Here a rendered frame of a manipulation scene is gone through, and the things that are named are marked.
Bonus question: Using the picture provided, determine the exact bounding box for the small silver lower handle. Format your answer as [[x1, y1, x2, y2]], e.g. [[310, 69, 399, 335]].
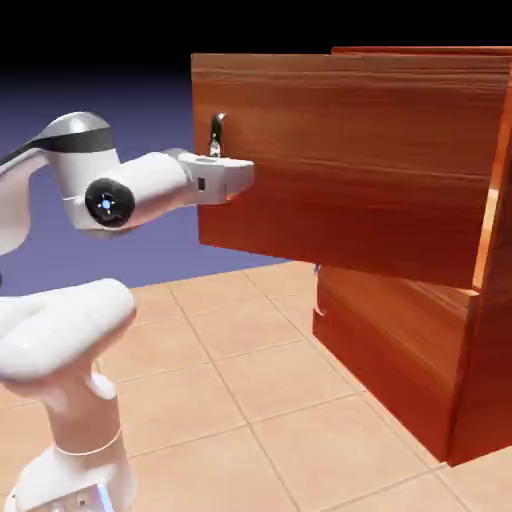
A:
[[313, 264, 325, 317]]

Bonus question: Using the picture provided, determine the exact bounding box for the reddish wooden lower door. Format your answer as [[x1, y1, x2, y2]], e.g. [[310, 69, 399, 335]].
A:
[[312, 265, 478, 464]]

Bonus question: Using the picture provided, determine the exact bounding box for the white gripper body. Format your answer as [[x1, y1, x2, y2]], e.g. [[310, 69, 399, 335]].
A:
[[194, 155, 256, 205]]

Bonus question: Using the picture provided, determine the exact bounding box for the curved silver metal handle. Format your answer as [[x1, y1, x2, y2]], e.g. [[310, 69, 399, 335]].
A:
[[208, 111, 228, 158]]

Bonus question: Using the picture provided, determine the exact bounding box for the reddish wooden cabinet door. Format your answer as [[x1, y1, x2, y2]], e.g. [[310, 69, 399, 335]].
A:
[[190, 52, 512, 290]]

